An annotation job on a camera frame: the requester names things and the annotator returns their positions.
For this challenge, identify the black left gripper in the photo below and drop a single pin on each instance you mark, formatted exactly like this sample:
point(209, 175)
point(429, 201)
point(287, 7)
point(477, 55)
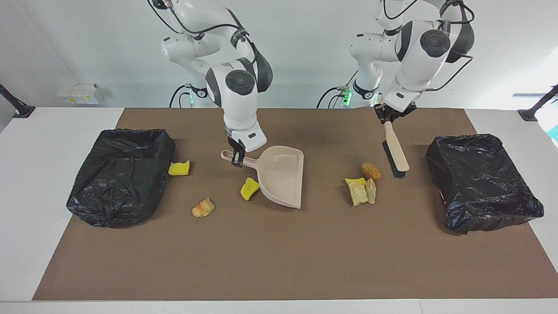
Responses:
point(396, 109)

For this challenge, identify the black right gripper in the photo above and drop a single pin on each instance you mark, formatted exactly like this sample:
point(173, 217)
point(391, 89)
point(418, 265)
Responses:
point(236, 146)

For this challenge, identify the irregular yellow sponge chunk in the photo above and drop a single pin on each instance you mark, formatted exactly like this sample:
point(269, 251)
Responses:
point(248, 191)

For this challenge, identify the beige brush with black bristles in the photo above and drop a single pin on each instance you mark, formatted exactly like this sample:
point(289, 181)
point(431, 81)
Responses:
point(397, 152)

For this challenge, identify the beige plastic dustpan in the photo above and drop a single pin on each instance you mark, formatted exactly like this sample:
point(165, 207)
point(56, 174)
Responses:
point(281, 179)

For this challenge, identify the brown fried croquette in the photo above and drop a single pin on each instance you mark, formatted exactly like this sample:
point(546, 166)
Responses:
point(371, 172)

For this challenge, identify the yellow sponge piece with notch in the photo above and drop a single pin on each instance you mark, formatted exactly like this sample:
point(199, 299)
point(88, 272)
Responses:
point(178, 169)

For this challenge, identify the small striped bread roll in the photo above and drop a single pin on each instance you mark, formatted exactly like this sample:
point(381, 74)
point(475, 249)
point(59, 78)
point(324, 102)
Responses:
point(202, 208)

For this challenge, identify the small yellow sponge piece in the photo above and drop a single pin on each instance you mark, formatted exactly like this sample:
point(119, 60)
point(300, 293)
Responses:
point(355, 181)

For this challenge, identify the large striped bread roll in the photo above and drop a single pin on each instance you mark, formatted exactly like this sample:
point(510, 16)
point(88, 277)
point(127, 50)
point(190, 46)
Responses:
point(371, 192)

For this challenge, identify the pale bread piece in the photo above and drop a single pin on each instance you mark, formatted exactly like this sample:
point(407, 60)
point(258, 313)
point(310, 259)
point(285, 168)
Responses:
point(357, 194)

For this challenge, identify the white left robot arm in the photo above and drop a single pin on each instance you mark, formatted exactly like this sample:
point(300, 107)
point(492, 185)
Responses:
point(418, 48)

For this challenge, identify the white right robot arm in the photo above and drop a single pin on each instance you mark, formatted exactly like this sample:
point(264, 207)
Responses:
point(237, 100)

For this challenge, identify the black trash bag bin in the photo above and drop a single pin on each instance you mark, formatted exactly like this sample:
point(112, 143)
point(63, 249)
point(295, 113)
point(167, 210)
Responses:
point(484, 187)
point(117, 183)

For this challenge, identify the brown table mat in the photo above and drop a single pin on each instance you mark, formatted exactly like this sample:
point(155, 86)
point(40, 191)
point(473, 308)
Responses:
point(279, 270)

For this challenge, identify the black clamp stand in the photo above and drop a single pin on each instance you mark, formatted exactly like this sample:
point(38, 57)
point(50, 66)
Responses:
point(19, 109)
point(534, 111)

